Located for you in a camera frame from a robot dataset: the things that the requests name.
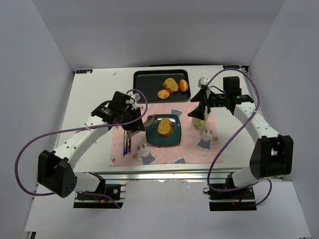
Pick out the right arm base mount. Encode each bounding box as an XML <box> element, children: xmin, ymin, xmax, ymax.
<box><xmin>203</xmin><ymin>187</ymin><xmax>257</xmax><ymax>212</ymax></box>

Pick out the small round bun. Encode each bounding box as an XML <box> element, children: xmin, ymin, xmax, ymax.
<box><xmin>158</xmin><ymin>90</ymin><xmax>170</xmax><ymax>100</ymax></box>

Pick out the green paper cup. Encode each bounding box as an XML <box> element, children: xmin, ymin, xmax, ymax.
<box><xmin>192</xmin><ymin>117</ymin><xmax>208</xmax><ymax>130</ymax></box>

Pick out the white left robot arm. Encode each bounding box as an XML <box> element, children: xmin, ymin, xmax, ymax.
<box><xmin>37</xmin><ymin>90</ymin><xmax>145</xmax><ymax>198</ymax></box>

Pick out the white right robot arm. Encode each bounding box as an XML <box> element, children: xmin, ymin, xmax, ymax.
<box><xmin>188</xmin><ymin>76</ymin><xmax>294</xmax><ymax>192</ymax></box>

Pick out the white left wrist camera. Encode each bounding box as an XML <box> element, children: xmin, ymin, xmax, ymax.
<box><xmin>126</xmin><ymin>93</ymin><xmax>141</xmax><ymax>105</ymax></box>

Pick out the orange glossy bun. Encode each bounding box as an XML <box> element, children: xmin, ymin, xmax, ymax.
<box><xmin>179</xmin><ymin>79</ymin><xmax>189</xmax><ymax>93</ymax></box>

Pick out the black baking tray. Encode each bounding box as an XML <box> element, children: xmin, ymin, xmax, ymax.
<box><xmin>133</xmin><ymin>69</ymin><xmax>191</xmax><ymax>104</ymax></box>

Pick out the iridescent knife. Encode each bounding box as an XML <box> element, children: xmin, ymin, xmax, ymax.
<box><xmin>126</xmin><ymin>133</ymin><xmax>132</xmax><ymax>154</ymax></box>

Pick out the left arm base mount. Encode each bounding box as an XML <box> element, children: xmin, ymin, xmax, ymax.
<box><xmin>73</xmin><ymin>184</ymin><xmax>126</xmax><ymax>209</ymax></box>

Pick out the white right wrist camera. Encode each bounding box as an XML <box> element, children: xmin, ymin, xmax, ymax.
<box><xmin>198</xmin><ymin>77</ymin><xmax>209</xmax><ymax>88</ymax></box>

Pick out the pink bunny placemat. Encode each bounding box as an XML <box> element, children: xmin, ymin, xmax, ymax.
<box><xmin>110</xmin><ymin>103</ymin><xmax>220</xmax><ymax>166</ymax></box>

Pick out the dark teal square plate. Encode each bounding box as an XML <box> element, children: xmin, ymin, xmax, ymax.
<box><xmin>146</xmin><ymin>114</ymin><xmax>181</xmax><ymax>146</ymax></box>

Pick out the iridescent purple spoon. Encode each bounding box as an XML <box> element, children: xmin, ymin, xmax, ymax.
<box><xmin>123</xmin><ymin>129</ymin><xmax>128</xmax><ymax>157</ymax></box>

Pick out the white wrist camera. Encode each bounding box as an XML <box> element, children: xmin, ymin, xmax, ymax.
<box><xmin>198</xmin><ymin>77</ymin><xmax>209</xmax><ymax>88</ymax></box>
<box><xmin>126</xmin><ymin>93</ymin><xmax>141</xmax><ymax>105</ymax></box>

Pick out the bread slice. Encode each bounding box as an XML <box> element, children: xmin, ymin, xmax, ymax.
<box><xmin>157</xmin><ymin>118</ymin><xmax>174</xmax><ymax>137</ymax></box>
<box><xmin>162</xmin><ymin>78</ymin><xmax>179</xmax><ymax>94</ymax></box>

